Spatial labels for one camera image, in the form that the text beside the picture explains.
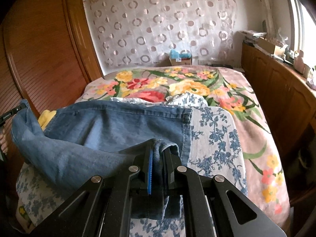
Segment blue denim jeans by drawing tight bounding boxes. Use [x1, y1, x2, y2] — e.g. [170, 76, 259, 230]
[11, 101, 192, 220]

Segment person's left hand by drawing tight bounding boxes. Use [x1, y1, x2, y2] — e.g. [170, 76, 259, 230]
[0, 128, 8, 154]

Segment yellow Pikachu plush toy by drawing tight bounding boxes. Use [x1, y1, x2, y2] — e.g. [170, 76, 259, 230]
[38, 110, 57, 131]

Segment brown wooden louvered wardrobe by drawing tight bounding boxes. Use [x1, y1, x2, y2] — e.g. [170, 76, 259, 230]
[1, 0, 102, 115]

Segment small cardboard box blue items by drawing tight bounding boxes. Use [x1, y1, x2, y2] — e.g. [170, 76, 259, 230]
[169, 49, 192, 66]

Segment colourful floral bed blanket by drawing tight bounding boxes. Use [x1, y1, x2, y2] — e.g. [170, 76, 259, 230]
[80, 66, 290, 229]

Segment pink circle patterned curtain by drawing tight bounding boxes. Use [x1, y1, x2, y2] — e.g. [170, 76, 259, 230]
[84, 0, 237, 73]

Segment brown wooden side cabinet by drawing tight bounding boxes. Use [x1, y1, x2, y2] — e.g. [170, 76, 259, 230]
[241, 43, 315, 205]

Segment stack of papers on cabinet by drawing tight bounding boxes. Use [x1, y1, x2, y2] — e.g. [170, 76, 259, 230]
[239, 30, 267, 46]

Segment cardboard box on cabinet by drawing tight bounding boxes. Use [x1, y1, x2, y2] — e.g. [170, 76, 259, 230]
[257, 38, 288, 57]

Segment pink bottle on cabinet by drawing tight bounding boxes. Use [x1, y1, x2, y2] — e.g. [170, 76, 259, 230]
[293, 50, 305, 74]

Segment window with bright light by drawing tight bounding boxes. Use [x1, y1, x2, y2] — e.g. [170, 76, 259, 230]
[288, 0, 315, 68]

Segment rolled patterned side curtain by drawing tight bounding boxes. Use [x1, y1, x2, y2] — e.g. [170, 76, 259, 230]
[261, 0, 276, 36]

